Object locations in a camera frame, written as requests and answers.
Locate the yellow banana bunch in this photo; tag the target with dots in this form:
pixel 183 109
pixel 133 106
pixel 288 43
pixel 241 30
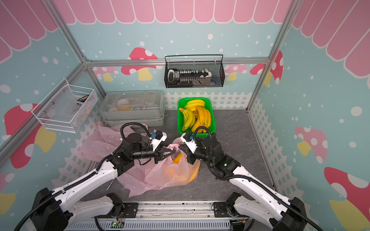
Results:
pixel 177 159

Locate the green plastic basket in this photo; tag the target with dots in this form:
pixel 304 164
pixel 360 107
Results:
pixel 196 117

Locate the white wire mesh basket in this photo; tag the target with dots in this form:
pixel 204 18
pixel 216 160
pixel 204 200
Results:
pixel 66 108

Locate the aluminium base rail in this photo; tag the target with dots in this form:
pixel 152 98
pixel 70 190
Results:
pixel 169 216

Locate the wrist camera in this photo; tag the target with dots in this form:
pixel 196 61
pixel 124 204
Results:
pixel 189 140
pixel 156 138

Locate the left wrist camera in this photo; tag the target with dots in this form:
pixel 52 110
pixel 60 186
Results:
pixel 156 138

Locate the pink plastic bag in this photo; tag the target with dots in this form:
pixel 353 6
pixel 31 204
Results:
pixel 140 179

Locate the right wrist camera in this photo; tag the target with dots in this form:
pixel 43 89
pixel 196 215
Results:
pixel 189 140

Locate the bananas in green basket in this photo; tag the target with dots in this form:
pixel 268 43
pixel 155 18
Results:
pixel 195 115

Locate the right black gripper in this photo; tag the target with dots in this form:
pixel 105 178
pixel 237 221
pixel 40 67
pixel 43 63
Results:
pixel 193 156

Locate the black wire mesh basket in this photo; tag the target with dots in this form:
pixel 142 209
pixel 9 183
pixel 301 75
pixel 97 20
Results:
pixel 194 71

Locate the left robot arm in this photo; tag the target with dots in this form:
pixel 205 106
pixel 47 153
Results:
pixel 51 210

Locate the clear plastic storage box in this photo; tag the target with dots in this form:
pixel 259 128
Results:
pixel 142 106

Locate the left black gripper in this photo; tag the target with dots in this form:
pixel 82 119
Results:
pixel 157 154

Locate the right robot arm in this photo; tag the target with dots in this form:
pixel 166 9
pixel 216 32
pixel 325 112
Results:
pixel 269 207

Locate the pink plastic bags pile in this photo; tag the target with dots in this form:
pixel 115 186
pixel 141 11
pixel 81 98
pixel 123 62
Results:
pixel 101 143

